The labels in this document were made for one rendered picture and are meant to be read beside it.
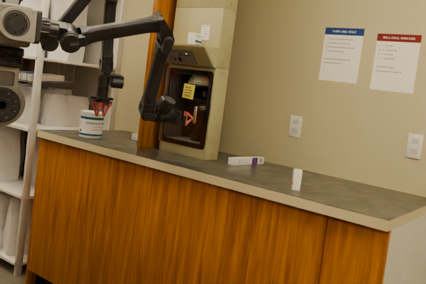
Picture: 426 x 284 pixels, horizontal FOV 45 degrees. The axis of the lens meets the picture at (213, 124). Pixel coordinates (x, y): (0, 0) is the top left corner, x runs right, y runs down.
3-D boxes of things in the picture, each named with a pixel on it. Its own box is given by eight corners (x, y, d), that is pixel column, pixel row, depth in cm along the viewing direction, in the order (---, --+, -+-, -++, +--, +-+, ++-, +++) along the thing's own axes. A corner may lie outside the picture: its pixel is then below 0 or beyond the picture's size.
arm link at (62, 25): (53, 20, 196) (54, 26, 192) (80, 25, 201) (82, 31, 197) (49, 41, 201) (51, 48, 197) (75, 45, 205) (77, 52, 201)
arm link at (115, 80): (101, 61, 261) (104, 64, 254) (122, 63, 266) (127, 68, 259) (97, 83, 264) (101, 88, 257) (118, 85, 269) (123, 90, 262)
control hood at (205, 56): (168, 63, 277) (170, 44, 276) (216, 68, 258) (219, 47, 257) (154, 60, 268) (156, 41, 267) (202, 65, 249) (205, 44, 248)
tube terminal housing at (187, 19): (187, 148, 300) (204, 16, 295) (232, 158, 281) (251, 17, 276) (158, 149, 280) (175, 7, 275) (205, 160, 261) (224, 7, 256)
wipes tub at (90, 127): (91, 135, 303) (94, 109, 302) (106, 139, 296) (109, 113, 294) (73, 135, 293) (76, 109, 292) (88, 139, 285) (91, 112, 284)
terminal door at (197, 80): (160, 140, 279) (169, 66, 276) (203, 150, 261) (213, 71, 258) (159, 140, 279) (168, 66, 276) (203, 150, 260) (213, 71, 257)
